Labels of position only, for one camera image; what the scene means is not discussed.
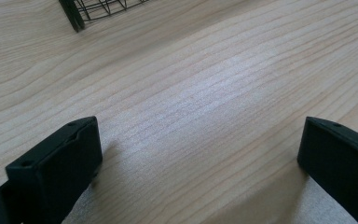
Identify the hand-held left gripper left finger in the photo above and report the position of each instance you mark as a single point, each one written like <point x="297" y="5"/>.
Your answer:
<point x="56" y="171"/>

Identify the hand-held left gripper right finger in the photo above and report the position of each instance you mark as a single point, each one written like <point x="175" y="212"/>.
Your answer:
<point x="338" y="165"/>

